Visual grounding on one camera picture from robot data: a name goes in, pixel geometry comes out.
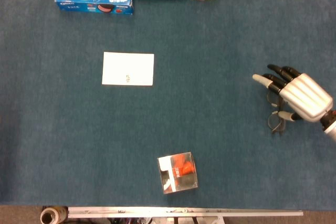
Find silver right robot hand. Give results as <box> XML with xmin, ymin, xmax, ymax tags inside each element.
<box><xmin>252</xmin><ymin>64</ymin><xmax>334</xmax><ymax>123</ymax></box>

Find thin metal eyeglasses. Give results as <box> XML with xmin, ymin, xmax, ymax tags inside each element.
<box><xmin>266</xmin><ymin>90</ymin><xmax>287</xmax><ymax>136</ymax></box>

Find clear box with red contents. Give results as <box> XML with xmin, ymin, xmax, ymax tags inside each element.
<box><xmin>156</xmin><ymin>152</ymin><xmax>199</xmax><ymax>195</ymax></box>

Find white paper card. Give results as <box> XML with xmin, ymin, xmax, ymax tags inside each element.
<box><xmin>101</xmin><ymin>51</ymin><xmax>155</xmax><ymax>87</ymax></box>

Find blue Oreo cookie box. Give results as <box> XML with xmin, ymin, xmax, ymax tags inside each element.
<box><xmin>54</xmin><ymin>0</ymin><xmax>135</xmax><ymax>16</ymax></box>

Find brown tape roll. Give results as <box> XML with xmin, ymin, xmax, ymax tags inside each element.
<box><xmin>39</xmin><ymin>206</ymin><xmax>69</xmax><ymax>224</ymax></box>

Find aluminium rail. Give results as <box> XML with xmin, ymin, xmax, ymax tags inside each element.
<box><xmin>67</xmin><ymin>206</ymin><xmax>304</xmax><ymax>219</ymax></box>

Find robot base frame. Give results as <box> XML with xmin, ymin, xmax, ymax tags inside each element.
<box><xmin>109</xmin><ymin>216</ymin><xmax>224</xmax><ymax>224</ymax></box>

